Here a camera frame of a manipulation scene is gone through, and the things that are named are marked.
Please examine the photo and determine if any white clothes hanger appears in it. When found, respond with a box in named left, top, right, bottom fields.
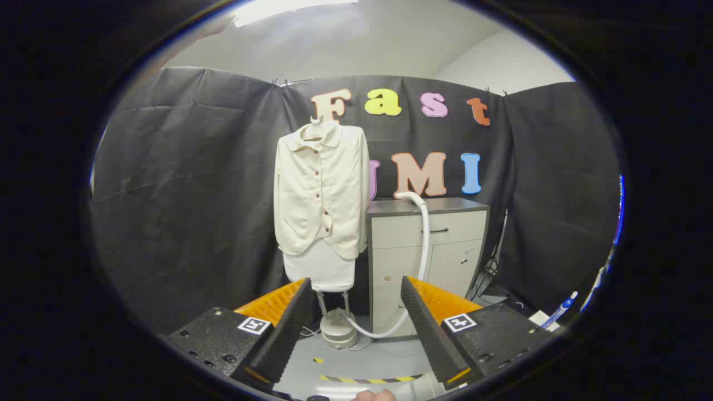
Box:
left=301, top=114, right=338, bottom=141

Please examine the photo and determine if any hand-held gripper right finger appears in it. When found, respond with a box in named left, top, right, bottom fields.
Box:
left=400, top=276, right=558, bottom=390

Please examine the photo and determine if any grey and cream cabinet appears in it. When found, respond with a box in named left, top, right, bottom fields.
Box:
left=366, top=198, right=491, bottom=339

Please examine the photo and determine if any small white box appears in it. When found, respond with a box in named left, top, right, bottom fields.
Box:
left=528, top=310, right=560, bottom=332

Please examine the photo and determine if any bundle of thin cables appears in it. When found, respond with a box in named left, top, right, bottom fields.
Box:
left=471, top=212, right=509, bottom=301

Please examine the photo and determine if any blue and white pen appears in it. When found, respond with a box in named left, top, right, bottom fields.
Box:
left=540, top=291, right=579, bottom=329

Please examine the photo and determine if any cream button shirt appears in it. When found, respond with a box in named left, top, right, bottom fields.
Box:
left=273, top=121, right=370, bottom=261

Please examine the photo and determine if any yellow black floor tape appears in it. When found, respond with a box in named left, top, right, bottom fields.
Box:
left=320, top=374, right=424, bottom=385

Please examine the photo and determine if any black backdrop cloth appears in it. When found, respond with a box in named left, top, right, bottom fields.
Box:
left=89, top=67, right=622, bottom=335

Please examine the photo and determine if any white steamer hose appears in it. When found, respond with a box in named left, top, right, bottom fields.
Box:
left=346, top=192, right=431, bottom=339

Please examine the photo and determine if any white ironing board pad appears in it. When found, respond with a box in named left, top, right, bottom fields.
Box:
left=282, top=239, right=357, bottom=293

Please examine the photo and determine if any white steamer base with poles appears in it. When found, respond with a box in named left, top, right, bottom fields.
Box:
left=316, top=290, right=360, bottom=350

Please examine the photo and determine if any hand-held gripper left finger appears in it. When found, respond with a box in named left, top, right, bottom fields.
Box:
left=159, top=277, right=315, bottom=393

